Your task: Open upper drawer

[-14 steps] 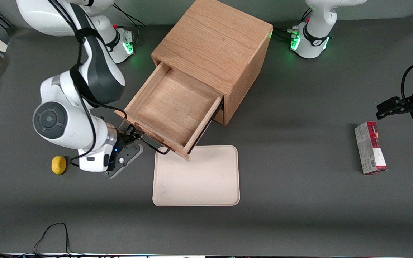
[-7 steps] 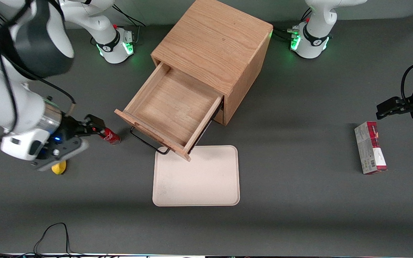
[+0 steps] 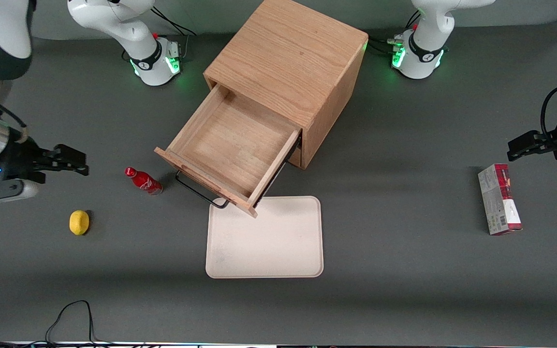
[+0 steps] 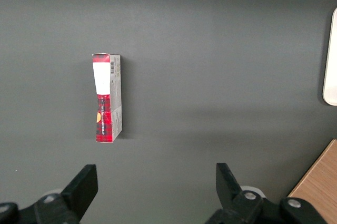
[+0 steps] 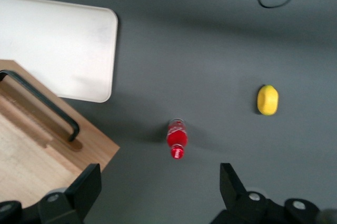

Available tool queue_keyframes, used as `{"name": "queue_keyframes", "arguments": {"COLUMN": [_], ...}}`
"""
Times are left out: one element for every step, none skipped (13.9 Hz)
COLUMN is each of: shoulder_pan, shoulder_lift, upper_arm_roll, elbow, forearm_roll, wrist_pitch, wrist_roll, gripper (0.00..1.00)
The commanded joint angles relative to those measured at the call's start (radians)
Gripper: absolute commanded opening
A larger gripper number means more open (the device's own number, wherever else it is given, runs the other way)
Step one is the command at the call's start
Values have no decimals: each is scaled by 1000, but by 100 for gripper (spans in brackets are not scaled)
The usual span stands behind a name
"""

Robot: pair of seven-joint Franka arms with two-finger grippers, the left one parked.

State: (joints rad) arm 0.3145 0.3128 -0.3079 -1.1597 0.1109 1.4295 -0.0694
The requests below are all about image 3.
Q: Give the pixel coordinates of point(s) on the red cola bottle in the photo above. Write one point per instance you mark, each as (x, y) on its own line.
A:
(144, 181)

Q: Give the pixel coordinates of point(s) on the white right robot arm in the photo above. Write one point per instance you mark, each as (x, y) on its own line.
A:
(138, 29)

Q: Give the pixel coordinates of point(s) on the oak wooden cabinet body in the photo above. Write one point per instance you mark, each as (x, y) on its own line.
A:
(298, 53)

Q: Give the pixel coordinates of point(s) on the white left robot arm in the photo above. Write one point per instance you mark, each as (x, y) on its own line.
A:
(426, 43)

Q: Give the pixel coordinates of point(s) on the yellow lemon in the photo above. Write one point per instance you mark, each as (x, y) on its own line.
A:
(79, 223)

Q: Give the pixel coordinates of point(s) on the cream rectangular tray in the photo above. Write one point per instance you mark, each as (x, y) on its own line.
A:
(269, 241)

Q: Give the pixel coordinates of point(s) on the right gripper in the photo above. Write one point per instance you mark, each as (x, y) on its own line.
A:
(19, 158)

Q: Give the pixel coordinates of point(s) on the grey and red carton box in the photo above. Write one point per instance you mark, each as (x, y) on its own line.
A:
(498, 203)

